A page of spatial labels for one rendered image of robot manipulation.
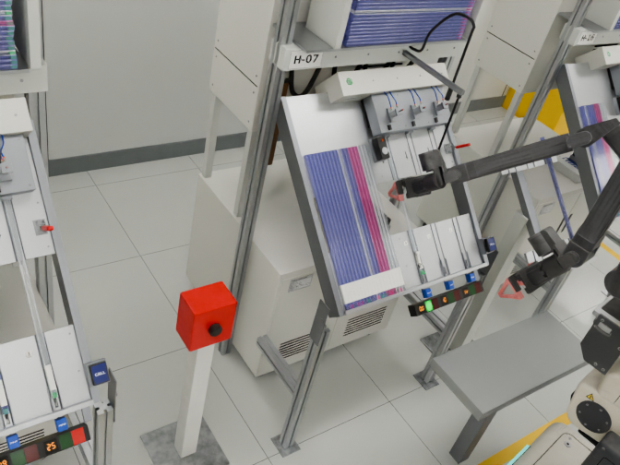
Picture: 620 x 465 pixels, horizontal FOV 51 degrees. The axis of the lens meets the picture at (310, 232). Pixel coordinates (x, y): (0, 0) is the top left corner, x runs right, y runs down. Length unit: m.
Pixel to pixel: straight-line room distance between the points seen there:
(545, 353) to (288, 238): 1.00
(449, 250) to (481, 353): 0.38
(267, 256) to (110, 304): 0.90
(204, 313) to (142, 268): 1.30
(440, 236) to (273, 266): 0.60
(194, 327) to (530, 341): 1.20
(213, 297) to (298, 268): 0.49
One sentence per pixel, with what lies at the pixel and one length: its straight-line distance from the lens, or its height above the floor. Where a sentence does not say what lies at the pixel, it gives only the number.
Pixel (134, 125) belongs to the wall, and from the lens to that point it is 3.72.
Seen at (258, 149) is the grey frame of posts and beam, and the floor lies 1.01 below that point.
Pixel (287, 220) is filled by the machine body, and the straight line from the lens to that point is 2.54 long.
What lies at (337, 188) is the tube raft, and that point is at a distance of 2.11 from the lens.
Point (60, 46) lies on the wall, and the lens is 3.39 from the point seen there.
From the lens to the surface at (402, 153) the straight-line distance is 2.33.
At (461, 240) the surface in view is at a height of 0.79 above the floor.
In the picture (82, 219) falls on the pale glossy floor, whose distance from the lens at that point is 3.43.
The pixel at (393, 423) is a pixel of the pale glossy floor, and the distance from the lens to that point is 2.79.
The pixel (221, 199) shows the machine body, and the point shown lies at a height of 0.62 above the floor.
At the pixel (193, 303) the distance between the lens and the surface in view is 1.91.
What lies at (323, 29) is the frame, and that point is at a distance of 2.06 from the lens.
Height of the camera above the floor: 2.12
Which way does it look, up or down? 37 degrees down
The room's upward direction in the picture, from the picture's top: 15 degrees clockwise
